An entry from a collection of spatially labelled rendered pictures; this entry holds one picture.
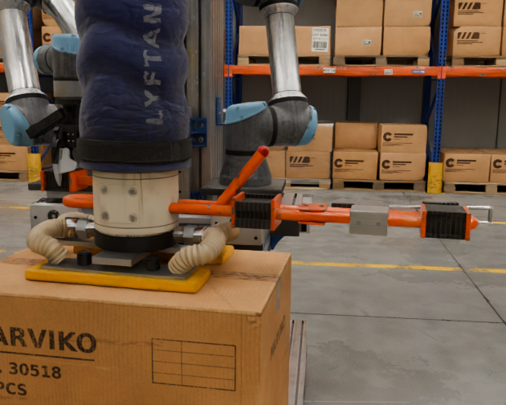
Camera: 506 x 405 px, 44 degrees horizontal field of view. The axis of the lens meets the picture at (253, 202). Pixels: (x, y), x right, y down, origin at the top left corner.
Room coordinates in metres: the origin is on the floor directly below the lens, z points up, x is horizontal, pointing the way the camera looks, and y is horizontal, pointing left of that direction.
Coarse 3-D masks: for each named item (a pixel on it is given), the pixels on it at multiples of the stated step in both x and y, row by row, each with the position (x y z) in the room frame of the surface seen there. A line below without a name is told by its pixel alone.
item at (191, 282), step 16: (80, 256) 1.17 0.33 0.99; (32, 272) 1.15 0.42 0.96; (48, 272) 1.15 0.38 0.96; (64, 272) 1.14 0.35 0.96; (80, 272) 1.14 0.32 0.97; (96, 272) 1.14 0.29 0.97; (112, 272) 1.13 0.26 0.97; (128, 272) 1.13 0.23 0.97; (144, 272) 1.13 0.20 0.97; (160, 272) 1.13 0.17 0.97; (192, 272) 1.15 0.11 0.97; (208, 272) 1.17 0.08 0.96; (144, 288) 1.11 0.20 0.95; (160, 288) 1.10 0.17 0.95; (176, 288) 1.09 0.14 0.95; (192, 288) 1.09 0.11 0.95
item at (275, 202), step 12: (240, 192) 1.25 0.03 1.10; (240, 204) 1.17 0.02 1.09; (252, 204) 1.16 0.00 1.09; (264, 204) 1.16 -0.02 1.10; (276, 204) 1.18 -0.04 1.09; (240, 216) 1.17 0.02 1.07; (252, 216) 1.17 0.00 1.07; (264, 216) 1.16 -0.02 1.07; (252, 228) 1.16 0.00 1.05; (264, 228) 1.16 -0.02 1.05
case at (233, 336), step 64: (256, 256) 1.35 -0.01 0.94; (0, 320) 1.08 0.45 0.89; (64, 320) 1.06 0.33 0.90; (128, 320) 1.04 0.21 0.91; (192, 320) 1.02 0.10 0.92; (256, 320) 1.00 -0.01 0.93; (0, 384) 1.09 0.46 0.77; (64, 384) 1.06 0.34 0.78; (128, 384) 1.04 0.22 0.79; (192, 384) 1.02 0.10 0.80; (256, 384) 1.00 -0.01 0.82
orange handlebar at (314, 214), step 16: (80, 176) 1.56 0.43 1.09; (176, 208) 1.21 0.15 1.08; (192, 208) 1.21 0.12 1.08; (208, 208) 1.20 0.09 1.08; (224, 208) 1.19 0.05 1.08; (288, 208) 1.21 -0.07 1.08; (304, 208) 1.16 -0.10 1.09; (320, 208) 1.16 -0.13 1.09; (336, 208) 1.19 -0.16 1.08; (320, 224) 1.15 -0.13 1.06; (400, 224) 1.12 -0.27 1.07; (416, 224) 1.12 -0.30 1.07
